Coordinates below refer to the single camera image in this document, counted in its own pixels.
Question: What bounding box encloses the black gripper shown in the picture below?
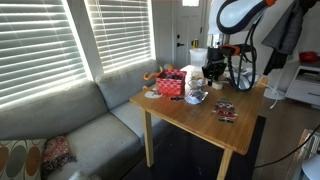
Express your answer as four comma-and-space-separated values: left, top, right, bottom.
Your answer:
202, 46, 228, 87

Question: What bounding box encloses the small wooden block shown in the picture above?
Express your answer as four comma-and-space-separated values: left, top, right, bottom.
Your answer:
211, 80, 224, 91

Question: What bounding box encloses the clear plastic container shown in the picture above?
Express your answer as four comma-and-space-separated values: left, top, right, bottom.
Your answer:
189, 47, 209, 81

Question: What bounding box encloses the grey white striped cloth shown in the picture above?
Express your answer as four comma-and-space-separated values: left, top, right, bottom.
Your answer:
226, 65, 262, 91

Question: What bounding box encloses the red woven basket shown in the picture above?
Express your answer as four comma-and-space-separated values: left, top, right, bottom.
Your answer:
155, 68, 188, 97

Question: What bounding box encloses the small dark red object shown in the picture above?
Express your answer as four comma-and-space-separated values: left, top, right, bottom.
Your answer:
168, 95, 185, 102

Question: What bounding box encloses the white door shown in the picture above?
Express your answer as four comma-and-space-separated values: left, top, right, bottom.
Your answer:
172, 0, 209, 69

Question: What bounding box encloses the light wooden table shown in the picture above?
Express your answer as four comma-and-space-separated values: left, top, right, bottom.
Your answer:
129, 64, 269, 180

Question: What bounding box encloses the white round stand base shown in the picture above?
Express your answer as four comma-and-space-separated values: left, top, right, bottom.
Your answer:
264, 87, 285, 102

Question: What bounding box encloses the orange octopus plush toy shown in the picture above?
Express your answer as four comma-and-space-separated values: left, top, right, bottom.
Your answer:
142, 63, 176, 94

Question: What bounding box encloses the white round coaster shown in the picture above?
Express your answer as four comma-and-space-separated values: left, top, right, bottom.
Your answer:
143, 89, 164, 100

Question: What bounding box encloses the dark grey hanging jacket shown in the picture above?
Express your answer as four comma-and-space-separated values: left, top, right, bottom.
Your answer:
260, 0, 320, 77

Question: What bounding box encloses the dark blue rug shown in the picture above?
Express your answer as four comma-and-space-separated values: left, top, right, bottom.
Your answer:
121, 114, 268, 180

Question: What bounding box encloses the white cabinet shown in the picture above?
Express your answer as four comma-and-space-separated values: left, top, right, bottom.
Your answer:
284, 63, 320, 109

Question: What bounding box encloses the white horizontal window blind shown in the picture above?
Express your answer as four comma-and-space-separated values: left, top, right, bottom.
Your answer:
83, 0, 157, 75
0, 0, 89, 108

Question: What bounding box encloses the white rounded object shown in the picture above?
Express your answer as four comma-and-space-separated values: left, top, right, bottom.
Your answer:
300, 153, 320, 180

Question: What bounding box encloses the grey fabric sofa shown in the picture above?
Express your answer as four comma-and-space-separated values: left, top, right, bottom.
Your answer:
0, 59, 168, 180

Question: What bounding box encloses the red patterned cloth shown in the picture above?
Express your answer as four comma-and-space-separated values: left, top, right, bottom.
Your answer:
39, 134, 78, 179

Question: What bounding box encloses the colourful patterned pillow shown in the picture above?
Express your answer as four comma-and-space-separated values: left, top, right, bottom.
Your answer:
0, 138, 48, 180

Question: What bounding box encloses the orange wrist mount bracket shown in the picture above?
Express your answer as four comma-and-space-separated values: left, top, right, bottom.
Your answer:
219, 44, 243, 57

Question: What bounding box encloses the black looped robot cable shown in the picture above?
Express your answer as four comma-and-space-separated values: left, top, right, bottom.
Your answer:
228, 14, 259, 93

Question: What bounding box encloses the black door handle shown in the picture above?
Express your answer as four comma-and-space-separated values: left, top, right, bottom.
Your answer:
176, 33, 185, 48

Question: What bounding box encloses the white cable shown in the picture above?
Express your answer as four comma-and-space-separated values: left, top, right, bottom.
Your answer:
187, 78, 281, 110

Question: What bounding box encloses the long thin black cable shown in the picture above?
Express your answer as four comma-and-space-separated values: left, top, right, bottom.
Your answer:
253, 124, 320, 170

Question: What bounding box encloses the wooden furniture frame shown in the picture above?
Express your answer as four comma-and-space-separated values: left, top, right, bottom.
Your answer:
284, 129, 320, 180

